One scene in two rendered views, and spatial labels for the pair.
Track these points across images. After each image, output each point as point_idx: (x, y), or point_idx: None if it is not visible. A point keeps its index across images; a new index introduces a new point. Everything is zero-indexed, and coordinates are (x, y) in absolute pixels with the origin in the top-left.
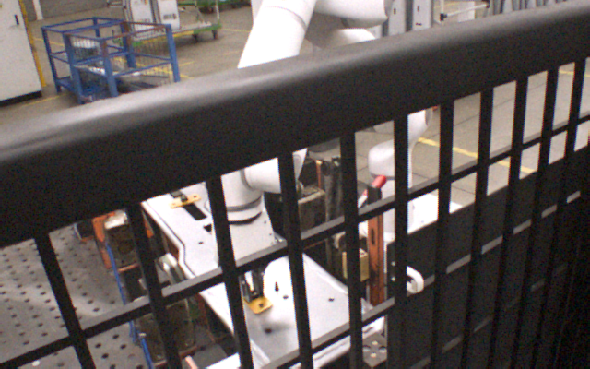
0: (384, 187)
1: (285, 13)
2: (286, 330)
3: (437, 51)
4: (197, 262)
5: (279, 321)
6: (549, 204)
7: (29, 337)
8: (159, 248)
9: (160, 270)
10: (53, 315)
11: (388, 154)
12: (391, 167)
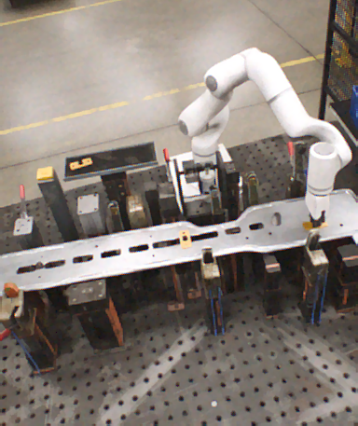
0: (214, 158)
1: (292, 89)
2: (343, 219)
3: None
4: (268, 241)
5: (336, 220)
6: None
7: (179, 410)
8: (144, 295)
9: (147, 309)
10: (160, 391)
11: (216, 139)
12: (216, 144)
